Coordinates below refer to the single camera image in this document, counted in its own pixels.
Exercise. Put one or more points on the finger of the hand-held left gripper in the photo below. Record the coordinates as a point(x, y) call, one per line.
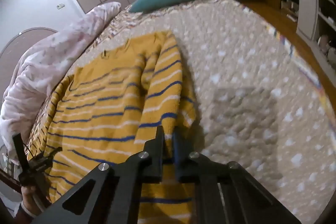
point(20, 150)
point(48, 153)

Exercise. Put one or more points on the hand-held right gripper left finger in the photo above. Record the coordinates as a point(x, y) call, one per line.
point(160, 145)

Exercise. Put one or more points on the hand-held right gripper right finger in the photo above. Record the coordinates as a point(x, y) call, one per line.
point(178, 153)

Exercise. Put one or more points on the yellow striped sweater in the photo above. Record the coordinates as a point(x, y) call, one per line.
point(110, 108)

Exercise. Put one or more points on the person's left hand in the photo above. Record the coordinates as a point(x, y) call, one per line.
point(31, 200)

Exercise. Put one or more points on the beige quilted bedspread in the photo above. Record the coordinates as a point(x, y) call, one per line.
point(236, 87)

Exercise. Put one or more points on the pink floral duvet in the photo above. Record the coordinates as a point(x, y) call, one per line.
point(44, 64)

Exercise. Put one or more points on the rounded pink chair back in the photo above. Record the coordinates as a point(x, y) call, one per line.
point(23, 37)

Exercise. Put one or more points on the wall light switch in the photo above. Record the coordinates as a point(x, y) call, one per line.
point(61, 6)

